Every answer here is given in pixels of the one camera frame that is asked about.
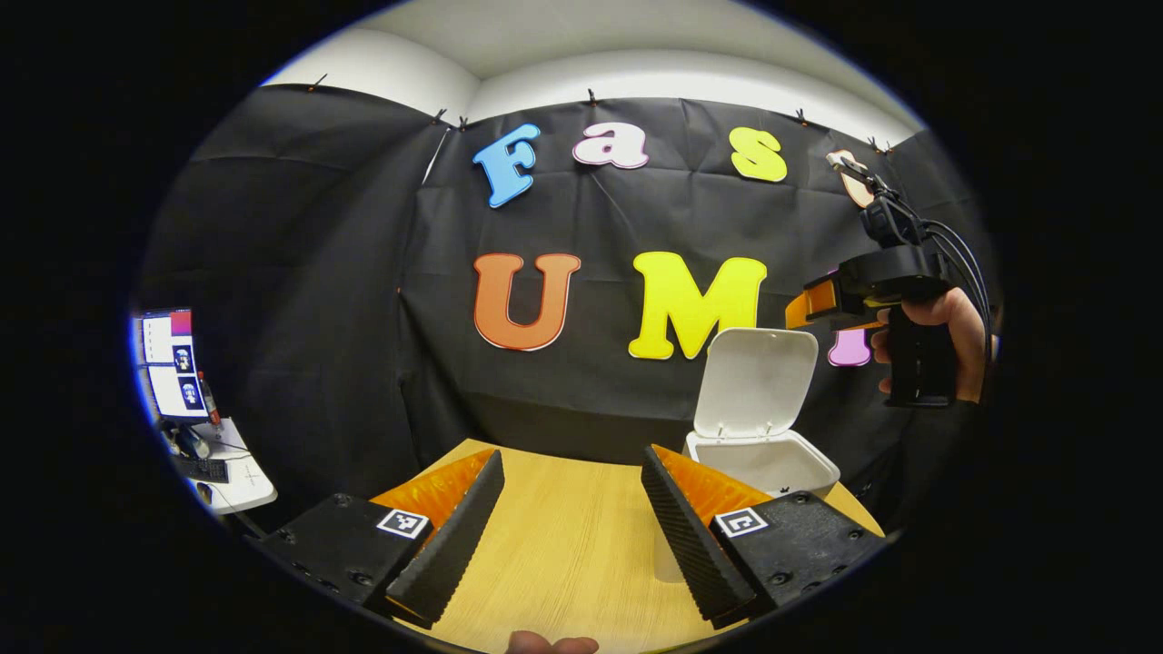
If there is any black keyboard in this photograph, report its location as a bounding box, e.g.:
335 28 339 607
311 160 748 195
173 456 230 484

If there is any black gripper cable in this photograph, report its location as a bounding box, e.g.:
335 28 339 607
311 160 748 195
895 195 998 364

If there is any wooden desktop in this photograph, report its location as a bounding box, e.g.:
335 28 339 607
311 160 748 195
368 439 884 654

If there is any computer monitor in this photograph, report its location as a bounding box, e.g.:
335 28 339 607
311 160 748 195
134 309 210 423

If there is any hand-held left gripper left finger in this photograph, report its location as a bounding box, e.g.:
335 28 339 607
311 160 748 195
245 449 506 629

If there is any white desktop garbage bin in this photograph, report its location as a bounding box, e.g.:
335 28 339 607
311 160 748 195
652 327 841 584

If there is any black backdrop cloth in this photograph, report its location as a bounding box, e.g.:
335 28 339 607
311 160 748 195
136 84 1005 537

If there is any white side desk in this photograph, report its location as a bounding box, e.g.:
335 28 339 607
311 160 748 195
164 418 278 517

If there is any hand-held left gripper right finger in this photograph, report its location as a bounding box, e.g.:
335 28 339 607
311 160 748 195
640 445 887 629

